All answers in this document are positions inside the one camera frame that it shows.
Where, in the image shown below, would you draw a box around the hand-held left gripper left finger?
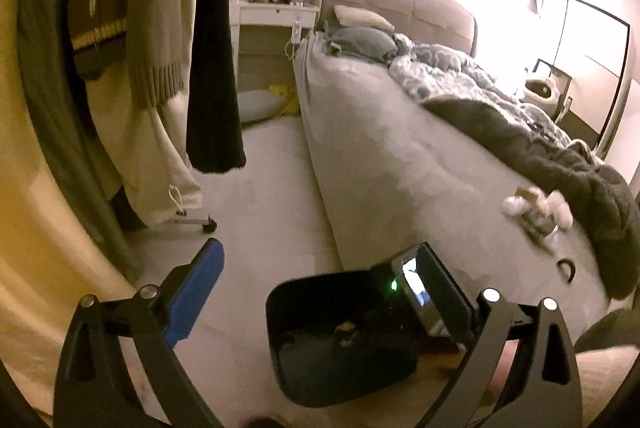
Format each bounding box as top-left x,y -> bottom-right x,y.
52,238 -> 226,428

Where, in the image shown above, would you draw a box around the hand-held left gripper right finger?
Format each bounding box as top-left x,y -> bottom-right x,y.
415,242 -> 583,428

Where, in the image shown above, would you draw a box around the plastic white tissue ball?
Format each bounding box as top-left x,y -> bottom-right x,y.
502,195 -> 526,218

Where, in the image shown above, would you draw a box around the black trash bin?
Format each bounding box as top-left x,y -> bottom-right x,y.
265,245 -> 473,409

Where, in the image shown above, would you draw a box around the clothes rack wheeled base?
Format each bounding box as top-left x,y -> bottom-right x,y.
167,213 -> 218,233

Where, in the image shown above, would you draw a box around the grey bed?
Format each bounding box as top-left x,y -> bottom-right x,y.
292,30 -> 631,339

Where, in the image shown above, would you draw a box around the dark fuzzy blanket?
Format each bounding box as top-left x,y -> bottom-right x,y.
422,98 -> 640,301

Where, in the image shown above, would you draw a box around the grey floor cushion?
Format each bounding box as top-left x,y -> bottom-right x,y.
239,89 -> 288,124

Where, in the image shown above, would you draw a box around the dark hanging garment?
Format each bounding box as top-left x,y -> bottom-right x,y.
186,0 -> 247,173

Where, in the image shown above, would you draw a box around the yellow plush toy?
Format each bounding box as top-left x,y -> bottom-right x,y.
267,83 -> 301,116

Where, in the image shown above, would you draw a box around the grey patterned duvet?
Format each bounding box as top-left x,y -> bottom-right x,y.
387,33 -> 573,144

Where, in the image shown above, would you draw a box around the white cat bed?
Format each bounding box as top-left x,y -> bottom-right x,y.
522,75 -> 561,109

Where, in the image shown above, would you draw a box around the black metal stand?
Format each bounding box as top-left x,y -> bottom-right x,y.
531,58 -> 573,121

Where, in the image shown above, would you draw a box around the grey pillow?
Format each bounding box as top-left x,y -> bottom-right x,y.
322,27 -> 401,65

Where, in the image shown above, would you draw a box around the black framed standing mirror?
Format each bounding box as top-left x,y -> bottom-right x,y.
520,0 -> 632,161

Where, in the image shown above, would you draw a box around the beige knit sweater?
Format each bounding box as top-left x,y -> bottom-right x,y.
122,0 -> 211,111

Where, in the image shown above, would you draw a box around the white vanity table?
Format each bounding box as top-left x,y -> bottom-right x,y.
231,0 -> 321,59

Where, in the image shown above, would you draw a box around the white pillow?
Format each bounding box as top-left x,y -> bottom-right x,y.
332,4 -> 396,33

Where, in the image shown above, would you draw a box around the grey upholstered headboard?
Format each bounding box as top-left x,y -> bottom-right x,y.
312,0 -> 478,59

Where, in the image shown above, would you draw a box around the cream drawstring pants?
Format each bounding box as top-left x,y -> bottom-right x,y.
122,98 -> 203,226

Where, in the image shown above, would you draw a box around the white charger with cable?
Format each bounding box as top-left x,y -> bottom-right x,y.
284,19 -> 303,59

